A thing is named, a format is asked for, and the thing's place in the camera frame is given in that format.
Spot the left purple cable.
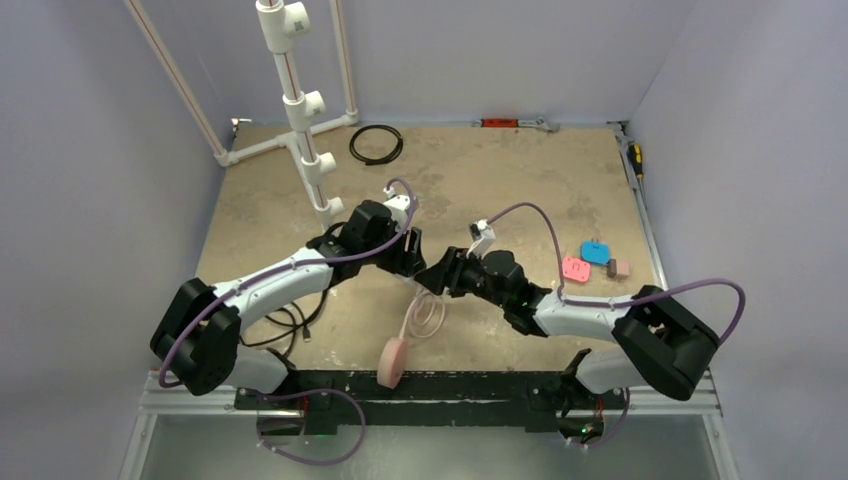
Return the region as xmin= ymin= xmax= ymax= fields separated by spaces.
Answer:
xmin=157 ymin=177 xmax=420 ymax=468

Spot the coral pink square plug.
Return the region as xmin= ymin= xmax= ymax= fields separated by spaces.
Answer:
xmin=561 ymin=256 xmax=591 ymax=284

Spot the pink round puck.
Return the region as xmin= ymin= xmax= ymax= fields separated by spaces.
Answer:
xmin=376 ymin=337 xmax=408 ymax=389

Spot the purple cable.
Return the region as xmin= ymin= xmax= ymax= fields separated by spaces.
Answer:
xmin=483 ymin=202 xmax=747 ymax=452
xmin=157 ymin=177 xmax=420 ymax=468

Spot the black cable ring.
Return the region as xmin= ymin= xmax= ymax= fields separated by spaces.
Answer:
xmin=349 ymin=124 xmax=404 ymax=166

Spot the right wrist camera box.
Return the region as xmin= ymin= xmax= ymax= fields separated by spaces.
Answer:
xmin=467 ymin=219 xmax=496 ymax=259

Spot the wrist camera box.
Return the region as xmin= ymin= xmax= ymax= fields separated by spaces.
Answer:
xmin=382 ymin=186 xmax=418 ymax=231
xmin=467 ymin=219 xmax=496 ymax=259

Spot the red adjustable wrench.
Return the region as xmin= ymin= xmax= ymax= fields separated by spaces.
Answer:
xmin=471 ymin=117 xmax=560 ymax=133

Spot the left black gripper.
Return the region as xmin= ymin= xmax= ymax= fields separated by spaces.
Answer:
xmin=361 ymin=220 xmax=423 ymax=277

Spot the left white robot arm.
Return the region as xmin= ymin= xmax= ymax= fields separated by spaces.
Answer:
xmin=150 ymin=195 xmax=426 ymax=409

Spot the small pink brown plug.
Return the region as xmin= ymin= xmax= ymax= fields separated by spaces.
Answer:
xmin=607 ymin=258 xmax=631 ymax=280

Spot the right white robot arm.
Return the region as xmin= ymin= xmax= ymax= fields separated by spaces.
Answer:
xmin=414 ymin=248 xmax=720 ymax=407

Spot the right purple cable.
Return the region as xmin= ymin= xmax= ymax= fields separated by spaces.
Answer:
xmin=483 ymin=202 xmax=747 ymax=452

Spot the blue plug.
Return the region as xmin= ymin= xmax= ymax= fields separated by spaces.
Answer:
xmin=580 ymin=241 xmax=612 ymax=265

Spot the aluminium frame rail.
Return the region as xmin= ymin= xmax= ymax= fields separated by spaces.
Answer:
xmin=607 ymin=122 xmax=721 ymax=416

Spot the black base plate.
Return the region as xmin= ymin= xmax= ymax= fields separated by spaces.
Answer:
xmin=235 ymin=370 xmax=603 ymax=439

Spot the black USB cable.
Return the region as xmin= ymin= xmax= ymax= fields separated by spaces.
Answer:
xmin=238 ymin=291 xmax=331 ymax=349

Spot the white PVC pipe frame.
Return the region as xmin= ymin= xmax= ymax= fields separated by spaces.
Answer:
xmin=124 ymin=1 xmax=359 ymax=228

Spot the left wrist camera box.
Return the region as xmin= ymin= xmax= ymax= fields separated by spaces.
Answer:
xmin=382 ymin=186 xmax=418 ymax=231

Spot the pink coiled cable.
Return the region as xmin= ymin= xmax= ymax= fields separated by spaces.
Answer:
xmin=400 ymin=284 xmax=448 ymax=340

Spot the yellow black screwdriver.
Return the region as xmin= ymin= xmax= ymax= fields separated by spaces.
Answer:
xmin=627 ymin=143 xmax=644 ymax=181

